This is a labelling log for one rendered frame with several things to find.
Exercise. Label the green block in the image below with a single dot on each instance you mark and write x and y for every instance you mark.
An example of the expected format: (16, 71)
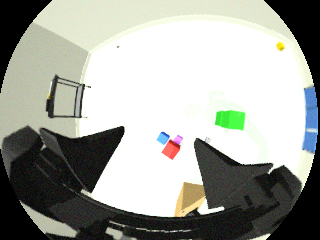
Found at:
(233, 120)
(219, 117)

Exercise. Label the blue block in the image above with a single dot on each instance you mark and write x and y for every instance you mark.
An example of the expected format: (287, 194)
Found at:
(162, 138)

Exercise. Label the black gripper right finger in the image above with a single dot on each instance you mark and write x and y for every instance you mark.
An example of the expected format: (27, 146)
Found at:
(222, 176)

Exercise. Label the red block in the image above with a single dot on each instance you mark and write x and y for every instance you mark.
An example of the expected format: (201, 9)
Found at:
(171, 149)

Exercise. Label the purple block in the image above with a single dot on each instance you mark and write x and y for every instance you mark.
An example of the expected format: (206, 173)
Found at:
(178, 138)

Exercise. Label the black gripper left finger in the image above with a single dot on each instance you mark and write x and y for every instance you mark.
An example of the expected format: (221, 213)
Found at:
(87, 156)

